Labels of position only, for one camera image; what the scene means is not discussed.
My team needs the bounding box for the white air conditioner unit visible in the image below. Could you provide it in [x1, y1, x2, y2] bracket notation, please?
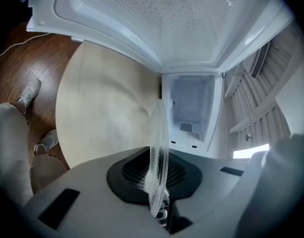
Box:
[251, 41, 271, 78]

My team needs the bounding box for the person's white shoe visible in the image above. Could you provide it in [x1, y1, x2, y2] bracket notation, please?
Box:
[34, 129, 60, 156]
[16, 77, 42, 114]

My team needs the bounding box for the white microwave oven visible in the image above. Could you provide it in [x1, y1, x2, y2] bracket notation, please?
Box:
[25, 0, 295, 153]

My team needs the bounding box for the clear glass turntable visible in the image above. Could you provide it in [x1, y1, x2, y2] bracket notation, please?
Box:
[145, 99, 169, 219]

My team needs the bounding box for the long ceiling light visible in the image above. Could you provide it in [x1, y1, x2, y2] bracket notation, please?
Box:
[232, 144, 270, 159]

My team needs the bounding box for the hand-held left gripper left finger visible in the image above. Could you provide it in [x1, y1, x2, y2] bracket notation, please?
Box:
[23, 146, 167, 238]

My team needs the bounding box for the long white cable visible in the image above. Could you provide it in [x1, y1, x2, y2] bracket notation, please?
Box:
[0, 32, 51, 59]

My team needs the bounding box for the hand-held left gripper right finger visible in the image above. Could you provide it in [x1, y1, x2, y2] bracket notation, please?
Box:
[165, 149, 252, 235]

